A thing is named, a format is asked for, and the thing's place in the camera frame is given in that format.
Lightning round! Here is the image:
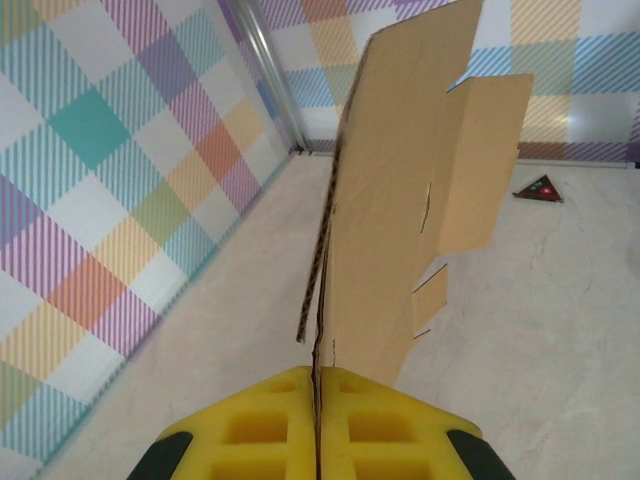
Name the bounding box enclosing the aluminium floor rail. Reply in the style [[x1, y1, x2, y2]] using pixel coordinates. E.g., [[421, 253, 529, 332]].
[[298, 145, 637, 169]]

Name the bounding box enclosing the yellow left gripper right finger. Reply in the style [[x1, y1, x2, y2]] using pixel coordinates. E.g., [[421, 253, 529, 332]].
[[319, 367, 516, 480]]

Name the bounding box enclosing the brown cardboard box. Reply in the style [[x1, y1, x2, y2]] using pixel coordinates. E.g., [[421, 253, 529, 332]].
[[295, 0, 535, 396]]

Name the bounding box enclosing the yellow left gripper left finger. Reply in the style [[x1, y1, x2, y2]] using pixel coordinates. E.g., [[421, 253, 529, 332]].
[[127, 365, 319, 480]]

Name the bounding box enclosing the small dark printed card box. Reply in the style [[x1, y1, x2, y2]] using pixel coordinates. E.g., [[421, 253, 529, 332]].
[[513, 173, 565, 206]]

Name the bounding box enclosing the aluminium frame post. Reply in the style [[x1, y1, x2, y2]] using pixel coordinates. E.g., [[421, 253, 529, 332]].
[[233, 0, 315, 154]]

